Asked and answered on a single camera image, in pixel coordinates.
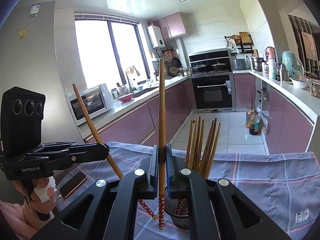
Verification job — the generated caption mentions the left hand holding gripper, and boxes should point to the left hand holding gripper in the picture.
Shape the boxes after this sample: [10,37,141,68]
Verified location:
[12,177,56,222]

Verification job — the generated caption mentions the grey refrigerator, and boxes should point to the grey refrigerator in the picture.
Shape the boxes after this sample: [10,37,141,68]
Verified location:
[1,2,83,143]

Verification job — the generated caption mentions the white water heater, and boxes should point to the white water heater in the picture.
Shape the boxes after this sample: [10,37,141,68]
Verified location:
[147,25,165,49]

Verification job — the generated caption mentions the steel pot on counter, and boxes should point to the steel pot on counter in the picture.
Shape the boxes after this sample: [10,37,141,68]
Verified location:
[251,57,265,72]

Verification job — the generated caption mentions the pink wall cabinet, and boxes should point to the pink wall cabinet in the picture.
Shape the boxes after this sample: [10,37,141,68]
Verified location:
[153,12,187,40]

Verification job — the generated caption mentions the built-in black oven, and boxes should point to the built-in black oven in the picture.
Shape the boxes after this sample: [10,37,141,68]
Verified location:
[188,72,236,113]

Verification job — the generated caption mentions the white microwave oven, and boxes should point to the white microwave oven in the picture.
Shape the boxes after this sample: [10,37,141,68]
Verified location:
[67,83,113,126]

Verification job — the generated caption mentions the wooden chopstick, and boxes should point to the wooden chopstick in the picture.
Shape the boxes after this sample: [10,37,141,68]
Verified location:
[188,117,200,169]
[193,116,202,170]
[73,83,158,220]
[185,119,194,167]
[204,122,221,179]
[158,59,166,230]
[199,118,217,177]
[197,119,204,172]

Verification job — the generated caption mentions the wooden chopstick in holder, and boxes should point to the wooden chopstick in holder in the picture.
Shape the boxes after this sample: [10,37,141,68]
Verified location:
[197,119,204,172]
[204,122,221,179]
[193,116,202,170]
[185,119,194,167]
[199,118,217,177]
[188,117,200,169]

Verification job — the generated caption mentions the black mesh utensil holder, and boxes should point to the black mesh utensil holder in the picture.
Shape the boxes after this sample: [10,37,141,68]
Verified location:
[164,178,189,230]

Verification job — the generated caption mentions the smartphone with orange case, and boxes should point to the smartphone with orange case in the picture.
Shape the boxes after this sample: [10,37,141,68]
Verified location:
[59,171,87,198]

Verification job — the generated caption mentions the black camera box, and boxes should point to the black camera box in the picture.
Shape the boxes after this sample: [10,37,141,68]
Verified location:
[1,86,46,159]

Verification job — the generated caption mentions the red bowl on counter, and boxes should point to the red bowl on counter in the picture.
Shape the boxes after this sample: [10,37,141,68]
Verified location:
[118,93,133,102]

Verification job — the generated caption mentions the oil bottle on floor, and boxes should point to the oil bottle on floor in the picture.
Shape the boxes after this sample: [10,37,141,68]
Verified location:
[246,106,260,135]

